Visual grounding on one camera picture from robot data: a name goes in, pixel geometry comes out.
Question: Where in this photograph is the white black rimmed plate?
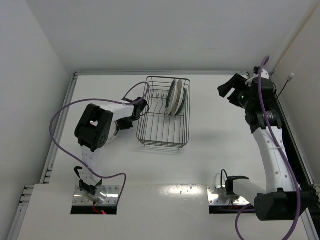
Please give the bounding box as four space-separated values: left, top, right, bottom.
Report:
169 79 184 116

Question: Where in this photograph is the small blue patterned plate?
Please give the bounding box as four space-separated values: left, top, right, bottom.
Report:
175 88 187 116

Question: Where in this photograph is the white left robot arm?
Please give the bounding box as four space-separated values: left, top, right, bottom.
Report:
74 97 148 197

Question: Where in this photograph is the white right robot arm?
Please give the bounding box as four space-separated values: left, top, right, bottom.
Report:
217 71 304 221

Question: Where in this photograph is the grey wire dish rack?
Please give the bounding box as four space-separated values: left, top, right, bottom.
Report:
136 76 191 149

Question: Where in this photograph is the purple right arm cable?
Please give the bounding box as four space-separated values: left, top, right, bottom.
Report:
235 55 302 240

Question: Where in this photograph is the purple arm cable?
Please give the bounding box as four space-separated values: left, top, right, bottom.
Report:
49 81 151 201
235 55 302 240

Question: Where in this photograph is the black wall cable with plug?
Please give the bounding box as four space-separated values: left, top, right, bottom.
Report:
273 73 295 100

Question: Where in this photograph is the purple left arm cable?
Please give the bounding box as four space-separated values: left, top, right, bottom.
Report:
49 81 151 201

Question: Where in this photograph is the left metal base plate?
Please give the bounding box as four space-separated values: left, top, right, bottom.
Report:
72 185 120 207

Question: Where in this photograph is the metal base plate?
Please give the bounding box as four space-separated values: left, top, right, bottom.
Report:
206 185 249 207
72 185 120 207

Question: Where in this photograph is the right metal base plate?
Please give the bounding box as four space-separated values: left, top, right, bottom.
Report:
206 185 249 207

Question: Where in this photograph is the aluminium table frame rail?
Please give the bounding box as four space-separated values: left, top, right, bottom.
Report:
6 70 320 240

